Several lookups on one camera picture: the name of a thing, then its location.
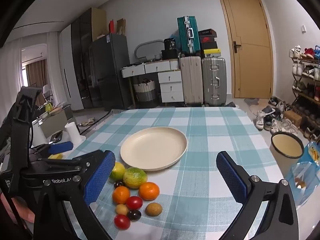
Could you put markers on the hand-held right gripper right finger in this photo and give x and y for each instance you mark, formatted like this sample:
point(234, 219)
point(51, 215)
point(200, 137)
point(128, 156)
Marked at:
point(232, 177)

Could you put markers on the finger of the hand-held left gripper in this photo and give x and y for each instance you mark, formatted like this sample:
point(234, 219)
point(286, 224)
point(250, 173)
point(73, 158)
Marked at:
point(75, 163)

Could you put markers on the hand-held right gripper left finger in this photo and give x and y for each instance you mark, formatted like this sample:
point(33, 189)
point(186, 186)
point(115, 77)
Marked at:
point(100, 177)

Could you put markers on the yellow green citrus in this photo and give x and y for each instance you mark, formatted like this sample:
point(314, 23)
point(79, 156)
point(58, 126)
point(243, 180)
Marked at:
point(118, 170)

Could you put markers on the dark plum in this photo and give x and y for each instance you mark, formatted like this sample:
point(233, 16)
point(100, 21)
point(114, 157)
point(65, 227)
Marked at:
point(118, 184)
point(134, 215)

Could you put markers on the orange tangerine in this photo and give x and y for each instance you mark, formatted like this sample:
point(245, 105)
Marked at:
point(121, 195)
point(149, 191)

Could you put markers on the green mottled citrus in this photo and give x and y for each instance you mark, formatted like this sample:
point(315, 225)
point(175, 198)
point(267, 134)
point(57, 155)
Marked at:
point(135, 177)

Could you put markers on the small brown longan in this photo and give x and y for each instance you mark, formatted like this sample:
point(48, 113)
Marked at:
point(121, 209)

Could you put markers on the red cherry tomato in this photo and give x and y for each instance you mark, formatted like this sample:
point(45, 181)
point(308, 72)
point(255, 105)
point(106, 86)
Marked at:
point(134, 202)
point(122, 222)

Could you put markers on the cream round plate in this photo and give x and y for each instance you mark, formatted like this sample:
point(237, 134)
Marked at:
point(153, 148)

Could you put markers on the large brown longan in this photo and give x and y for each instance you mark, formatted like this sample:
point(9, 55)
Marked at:
point(153, 209)

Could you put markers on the person's left hand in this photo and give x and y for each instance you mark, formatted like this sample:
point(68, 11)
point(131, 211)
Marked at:
point(22, 212)

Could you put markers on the yellow sponge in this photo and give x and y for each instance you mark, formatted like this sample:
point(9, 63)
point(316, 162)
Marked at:
point(56, 156)

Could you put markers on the blue cloth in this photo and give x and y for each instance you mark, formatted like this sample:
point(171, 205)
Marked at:
point(60, 147)

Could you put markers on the pair of slippers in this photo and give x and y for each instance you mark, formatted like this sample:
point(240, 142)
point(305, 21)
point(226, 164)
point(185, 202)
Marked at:
point(87, 122)

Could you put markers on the white jug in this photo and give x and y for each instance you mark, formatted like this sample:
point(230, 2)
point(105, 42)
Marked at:
point(38, 133)

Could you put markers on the grey box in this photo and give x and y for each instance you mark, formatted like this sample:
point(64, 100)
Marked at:
point(55, 122)

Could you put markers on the cream trash bin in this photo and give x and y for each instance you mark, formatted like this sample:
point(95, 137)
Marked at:
point(285, 155)

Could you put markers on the cluster of sneakers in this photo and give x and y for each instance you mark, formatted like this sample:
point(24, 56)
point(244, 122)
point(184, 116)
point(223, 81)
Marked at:
point(272, 122)

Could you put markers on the blue plastic bag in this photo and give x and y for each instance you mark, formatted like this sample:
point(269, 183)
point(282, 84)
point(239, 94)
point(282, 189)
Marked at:
point(306, 177)

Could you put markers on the beige doormat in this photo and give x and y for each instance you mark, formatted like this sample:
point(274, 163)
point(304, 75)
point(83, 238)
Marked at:
point(257, 108)

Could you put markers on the white office chair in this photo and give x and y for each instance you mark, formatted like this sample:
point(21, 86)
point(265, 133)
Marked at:
point(47, 92)

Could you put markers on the small cardboard box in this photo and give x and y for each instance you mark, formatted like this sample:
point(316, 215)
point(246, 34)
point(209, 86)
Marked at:
point(292, 117)

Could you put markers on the white grey woven basket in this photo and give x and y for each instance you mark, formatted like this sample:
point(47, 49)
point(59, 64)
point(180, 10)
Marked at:
point(145, 95)

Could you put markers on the white wardrobe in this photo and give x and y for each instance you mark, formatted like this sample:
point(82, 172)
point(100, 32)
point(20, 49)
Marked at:
point(68, 67)

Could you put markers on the silver suitcase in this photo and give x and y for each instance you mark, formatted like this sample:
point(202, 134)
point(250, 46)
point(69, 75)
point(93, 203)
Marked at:
point(213, 82)

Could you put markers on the dark grey refrigerator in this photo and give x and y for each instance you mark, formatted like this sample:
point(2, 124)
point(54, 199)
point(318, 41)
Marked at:
point(110, 72)

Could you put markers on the brown curtain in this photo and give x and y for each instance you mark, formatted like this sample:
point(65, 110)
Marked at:
point(36, 72)

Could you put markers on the beige suitcase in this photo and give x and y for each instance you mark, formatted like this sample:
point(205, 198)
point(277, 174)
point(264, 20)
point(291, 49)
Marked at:
point(191, 82)

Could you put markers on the dark tall cabinet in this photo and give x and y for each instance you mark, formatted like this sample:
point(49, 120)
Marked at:
point(85, 55)

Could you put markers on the white drawer cabinet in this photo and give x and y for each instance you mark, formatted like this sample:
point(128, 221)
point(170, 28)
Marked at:
point(171, 86)

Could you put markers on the metal shoe rack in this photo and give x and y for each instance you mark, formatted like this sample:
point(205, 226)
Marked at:
point(307, 96)

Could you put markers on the white desk with drawers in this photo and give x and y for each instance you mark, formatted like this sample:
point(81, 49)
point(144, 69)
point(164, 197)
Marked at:
point(147, 67)

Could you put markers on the tan wooden door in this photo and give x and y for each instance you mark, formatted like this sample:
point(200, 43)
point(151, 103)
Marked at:
point(250, 55)

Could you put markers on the yellow box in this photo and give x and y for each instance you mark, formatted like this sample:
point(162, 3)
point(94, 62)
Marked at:
point(212, 53)

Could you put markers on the rows of assorted shoes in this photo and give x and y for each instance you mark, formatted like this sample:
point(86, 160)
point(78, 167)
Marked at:
point(308, 70)

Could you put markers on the black flat box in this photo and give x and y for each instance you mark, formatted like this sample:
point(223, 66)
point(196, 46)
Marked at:
point(209, 45)

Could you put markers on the black case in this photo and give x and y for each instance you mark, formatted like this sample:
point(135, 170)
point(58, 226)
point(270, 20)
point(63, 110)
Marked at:
point(169, 54)

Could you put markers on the red shoe box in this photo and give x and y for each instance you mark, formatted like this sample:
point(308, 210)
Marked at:
point(208, 39)

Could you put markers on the oval framed mirror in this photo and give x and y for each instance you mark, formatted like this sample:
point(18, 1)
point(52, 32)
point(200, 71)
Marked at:
point(148, 43)

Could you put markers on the brown paper bag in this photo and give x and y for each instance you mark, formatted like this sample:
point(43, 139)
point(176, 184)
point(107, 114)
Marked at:
point(121, 26)

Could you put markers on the black shoe box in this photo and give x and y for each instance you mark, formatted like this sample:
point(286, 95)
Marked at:
point(207, 32)

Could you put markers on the black printed box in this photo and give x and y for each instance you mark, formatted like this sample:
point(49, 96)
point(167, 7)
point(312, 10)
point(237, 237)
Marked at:
point(170, 43)

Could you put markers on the teal suitcase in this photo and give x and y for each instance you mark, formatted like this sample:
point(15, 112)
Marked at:
point(187, 35)

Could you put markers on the white light switch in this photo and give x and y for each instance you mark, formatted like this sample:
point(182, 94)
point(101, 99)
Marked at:
point(303, 28)

